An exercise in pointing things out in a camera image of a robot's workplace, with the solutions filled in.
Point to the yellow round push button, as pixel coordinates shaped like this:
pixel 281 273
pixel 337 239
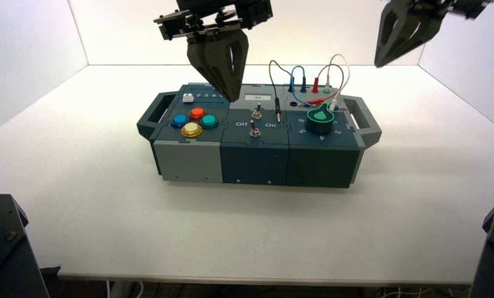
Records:
pixel 191 130

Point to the teal and grey control box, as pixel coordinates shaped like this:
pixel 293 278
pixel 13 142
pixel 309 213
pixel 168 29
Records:
pixel 253 162

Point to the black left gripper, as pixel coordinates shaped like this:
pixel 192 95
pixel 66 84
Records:
pixel 214 16

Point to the orange round push button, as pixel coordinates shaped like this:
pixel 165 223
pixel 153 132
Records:
pixel 197 114

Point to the white slider cap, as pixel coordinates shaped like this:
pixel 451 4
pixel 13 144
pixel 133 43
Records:
pixel 187 98

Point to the dark left arm base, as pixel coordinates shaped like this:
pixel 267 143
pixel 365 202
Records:
pixel 8 255

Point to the metal toggle switch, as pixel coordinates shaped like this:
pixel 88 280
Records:
pixel 256 112
pixel 253 131

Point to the green round push button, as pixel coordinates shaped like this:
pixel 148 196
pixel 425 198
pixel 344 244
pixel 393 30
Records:
pixel 208 121

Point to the green rotary knob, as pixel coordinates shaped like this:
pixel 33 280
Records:
pixel 320 121

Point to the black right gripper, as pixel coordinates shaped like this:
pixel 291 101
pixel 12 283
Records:
pixel 456 5

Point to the blue round push button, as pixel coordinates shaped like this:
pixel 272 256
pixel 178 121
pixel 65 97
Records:
pixel 179 120

